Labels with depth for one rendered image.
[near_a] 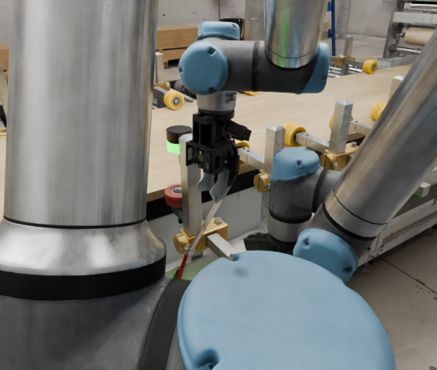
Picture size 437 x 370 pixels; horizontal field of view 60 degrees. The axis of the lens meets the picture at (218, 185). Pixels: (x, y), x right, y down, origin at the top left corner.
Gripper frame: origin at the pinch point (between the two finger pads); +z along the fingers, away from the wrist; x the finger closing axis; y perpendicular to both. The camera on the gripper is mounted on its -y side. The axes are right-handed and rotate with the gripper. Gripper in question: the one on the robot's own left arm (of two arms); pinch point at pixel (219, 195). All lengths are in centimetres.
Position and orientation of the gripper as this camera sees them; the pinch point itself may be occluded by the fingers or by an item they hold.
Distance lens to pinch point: 83.1
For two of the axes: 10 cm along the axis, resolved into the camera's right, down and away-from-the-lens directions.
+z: -0.4, 8.9, 4.5
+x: 8.1, 2.9, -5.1
